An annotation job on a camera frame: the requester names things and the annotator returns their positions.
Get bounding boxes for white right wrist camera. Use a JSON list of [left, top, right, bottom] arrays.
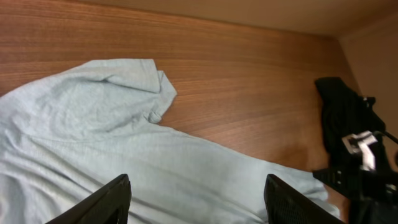
[[342, 131, 377, 172]]

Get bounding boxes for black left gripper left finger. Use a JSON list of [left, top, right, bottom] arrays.
[[48, 174, 131, 224]]

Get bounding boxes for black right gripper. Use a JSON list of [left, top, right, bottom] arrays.
[[313, 167, 397, 205]]

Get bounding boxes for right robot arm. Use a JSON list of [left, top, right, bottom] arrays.
[[313, 167, 397, 224]]

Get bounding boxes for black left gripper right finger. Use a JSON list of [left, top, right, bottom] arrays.
[[264, 174, 343, 224]]

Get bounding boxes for light blue t-shirt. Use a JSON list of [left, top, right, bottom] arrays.
[[1, 59, 340, 223]]

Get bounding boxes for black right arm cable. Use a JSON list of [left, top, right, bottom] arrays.
[[373, 130, 398, 146]]

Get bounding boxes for black t-shirt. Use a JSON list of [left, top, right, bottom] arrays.
[[315, 77, 397, 175]]

